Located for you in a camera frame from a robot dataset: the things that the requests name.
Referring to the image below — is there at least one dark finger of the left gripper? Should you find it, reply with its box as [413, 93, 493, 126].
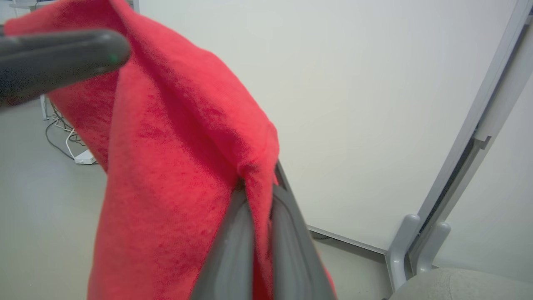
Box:
[0, 29, 132, 108]

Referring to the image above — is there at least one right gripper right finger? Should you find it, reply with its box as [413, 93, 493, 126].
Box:
[270, 160, 337, 300]

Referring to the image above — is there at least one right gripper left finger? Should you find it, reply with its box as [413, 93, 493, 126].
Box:
[191, 181, 255, 300]

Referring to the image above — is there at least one red garment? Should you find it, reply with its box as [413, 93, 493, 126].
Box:
[3, 0, 337, 300]

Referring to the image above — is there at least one white power adapter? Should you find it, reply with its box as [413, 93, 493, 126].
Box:
[74, 150, 97, 165]

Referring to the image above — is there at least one grey fabric sofa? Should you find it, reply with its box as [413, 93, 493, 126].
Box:
[385, 268, 533, 300]

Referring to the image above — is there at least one white power strip with cables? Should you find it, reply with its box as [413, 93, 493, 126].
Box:
[45, 104, 99, 165]

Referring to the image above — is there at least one white cable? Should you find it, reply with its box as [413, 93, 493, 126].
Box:
[64, 127, 80, 161]

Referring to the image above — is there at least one whiteboard panel with grey frame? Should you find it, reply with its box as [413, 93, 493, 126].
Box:
[410, 25, 533, 285]
[133, 0, 533, 292]

